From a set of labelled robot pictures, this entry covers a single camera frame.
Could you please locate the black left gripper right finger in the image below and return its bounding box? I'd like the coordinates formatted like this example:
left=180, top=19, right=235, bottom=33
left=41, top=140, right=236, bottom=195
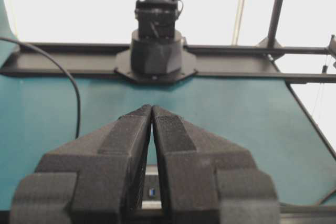
left=152, top=106, right=279, bottom=223

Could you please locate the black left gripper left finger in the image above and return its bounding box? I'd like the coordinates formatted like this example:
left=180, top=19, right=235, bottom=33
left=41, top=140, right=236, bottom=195
left=9, top=104, right=152, bottom=223

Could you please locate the black USB cable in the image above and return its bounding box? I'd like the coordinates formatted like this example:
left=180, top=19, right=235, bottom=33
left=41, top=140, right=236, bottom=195
left=0, top=36, right=81, bottom=141

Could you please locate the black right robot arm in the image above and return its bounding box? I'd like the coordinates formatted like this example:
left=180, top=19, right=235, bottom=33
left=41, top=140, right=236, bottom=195
left=115, top=0, right=197, bottom=78

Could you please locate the black USB hub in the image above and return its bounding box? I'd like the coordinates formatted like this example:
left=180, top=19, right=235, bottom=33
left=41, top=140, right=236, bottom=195
left=134, top=165, right=163, bottom=218

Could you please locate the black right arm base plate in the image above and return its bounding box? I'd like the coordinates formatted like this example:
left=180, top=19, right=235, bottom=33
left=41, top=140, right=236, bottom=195
left=113, top=48, right=198, bottom=85

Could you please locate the black aluminium frame rail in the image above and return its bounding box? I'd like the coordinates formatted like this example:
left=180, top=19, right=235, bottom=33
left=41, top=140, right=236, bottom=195
left=0, top=41, right=336, bottom=84

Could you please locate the black frame upright post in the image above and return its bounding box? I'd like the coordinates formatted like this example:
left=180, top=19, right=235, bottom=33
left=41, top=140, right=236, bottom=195
left=259, top=0, right=283, bottom=48

